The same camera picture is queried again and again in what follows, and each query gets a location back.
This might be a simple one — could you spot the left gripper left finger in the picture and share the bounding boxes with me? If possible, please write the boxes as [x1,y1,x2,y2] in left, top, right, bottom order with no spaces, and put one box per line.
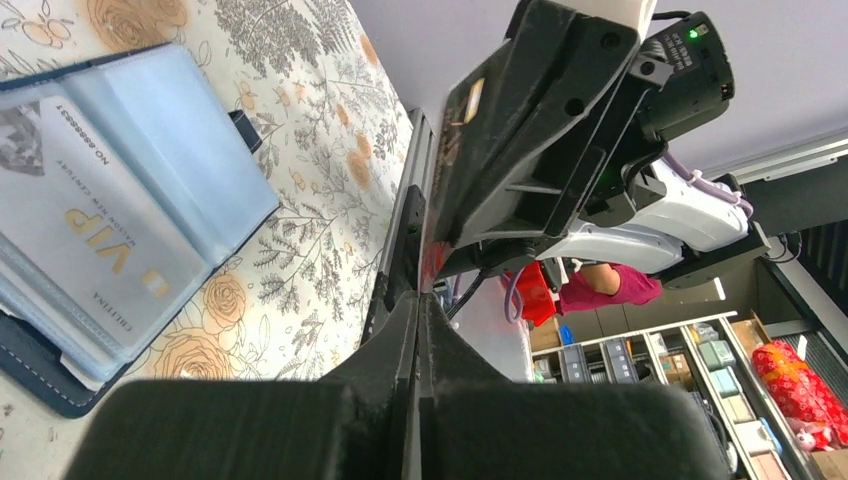
[66,291,419,479]

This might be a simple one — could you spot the blue leather card holder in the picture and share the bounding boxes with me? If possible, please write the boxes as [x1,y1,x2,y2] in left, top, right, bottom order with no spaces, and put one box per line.
[1,43,277,418]

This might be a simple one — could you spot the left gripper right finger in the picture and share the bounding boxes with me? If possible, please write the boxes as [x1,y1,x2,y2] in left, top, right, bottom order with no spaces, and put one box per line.
[418,294,728,479]

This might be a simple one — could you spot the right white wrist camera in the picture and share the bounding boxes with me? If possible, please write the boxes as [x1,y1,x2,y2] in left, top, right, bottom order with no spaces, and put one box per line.
[565,0,657,30]

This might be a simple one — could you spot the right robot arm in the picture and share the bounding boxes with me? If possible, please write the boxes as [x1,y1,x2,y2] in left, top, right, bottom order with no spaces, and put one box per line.
[418,1,769,289]

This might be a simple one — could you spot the silver VIP card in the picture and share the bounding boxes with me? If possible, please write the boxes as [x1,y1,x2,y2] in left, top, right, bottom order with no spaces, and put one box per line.
[1,94,209,355]

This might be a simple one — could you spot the floral table mat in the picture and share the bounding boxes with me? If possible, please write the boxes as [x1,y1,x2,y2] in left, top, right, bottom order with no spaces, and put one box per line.
[1,1,412,479]

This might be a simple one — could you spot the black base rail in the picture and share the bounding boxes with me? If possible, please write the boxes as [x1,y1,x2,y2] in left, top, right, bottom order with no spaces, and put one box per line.
[360,107,436,345]

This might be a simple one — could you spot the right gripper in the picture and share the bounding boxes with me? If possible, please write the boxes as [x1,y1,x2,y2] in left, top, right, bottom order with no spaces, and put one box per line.
[445,1,735,248]

